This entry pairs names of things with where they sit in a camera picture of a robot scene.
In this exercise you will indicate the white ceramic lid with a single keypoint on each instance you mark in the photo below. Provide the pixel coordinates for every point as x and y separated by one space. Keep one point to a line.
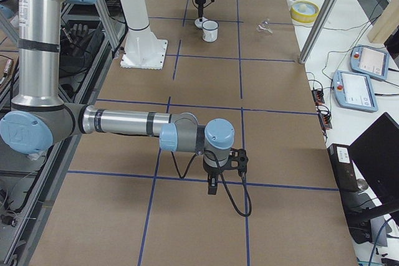
200 26

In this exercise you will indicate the clear glass funnel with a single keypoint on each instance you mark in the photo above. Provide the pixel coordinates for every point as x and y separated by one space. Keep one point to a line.
264 27

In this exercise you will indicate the white enamel mug blue rim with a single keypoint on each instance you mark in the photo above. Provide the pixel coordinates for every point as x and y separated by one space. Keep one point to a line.
210 30

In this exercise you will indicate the yellow rimmed bowl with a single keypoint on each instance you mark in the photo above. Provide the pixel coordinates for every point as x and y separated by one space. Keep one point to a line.
304 12

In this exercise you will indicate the black desktop box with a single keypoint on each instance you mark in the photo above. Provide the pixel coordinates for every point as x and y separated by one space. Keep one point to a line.
342 166

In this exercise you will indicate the black monitor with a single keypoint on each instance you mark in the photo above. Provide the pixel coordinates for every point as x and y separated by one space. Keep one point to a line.
375 154

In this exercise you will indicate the near blue teach pendant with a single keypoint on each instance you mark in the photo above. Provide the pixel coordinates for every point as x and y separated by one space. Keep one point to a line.
354 91

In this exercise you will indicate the blue teach pendant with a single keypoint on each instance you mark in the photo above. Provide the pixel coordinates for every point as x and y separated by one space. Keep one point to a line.
370 61
354 91

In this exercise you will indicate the far blue teach pendant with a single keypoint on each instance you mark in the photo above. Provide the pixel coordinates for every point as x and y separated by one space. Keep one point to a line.
370 61

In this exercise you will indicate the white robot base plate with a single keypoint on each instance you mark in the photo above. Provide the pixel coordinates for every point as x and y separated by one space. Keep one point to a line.
144 55

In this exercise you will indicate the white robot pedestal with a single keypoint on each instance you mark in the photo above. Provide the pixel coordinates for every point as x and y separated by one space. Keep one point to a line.
136 17

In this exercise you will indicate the aluminium frame post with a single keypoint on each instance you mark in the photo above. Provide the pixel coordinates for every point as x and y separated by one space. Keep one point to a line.
316 30

